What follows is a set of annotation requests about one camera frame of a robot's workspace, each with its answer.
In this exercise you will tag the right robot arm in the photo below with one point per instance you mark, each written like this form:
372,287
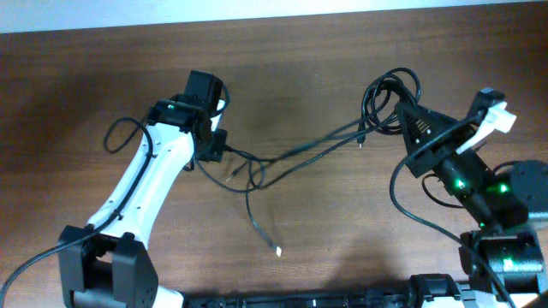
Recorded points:
502,258

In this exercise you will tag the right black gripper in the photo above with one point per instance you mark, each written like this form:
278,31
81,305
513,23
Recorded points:
414,138

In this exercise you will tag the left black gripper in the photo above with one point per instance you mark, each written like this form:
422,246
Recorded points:
217,153

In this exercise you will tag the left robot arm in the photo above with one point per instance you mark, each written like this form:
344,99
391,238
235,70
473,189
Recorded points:
106,263

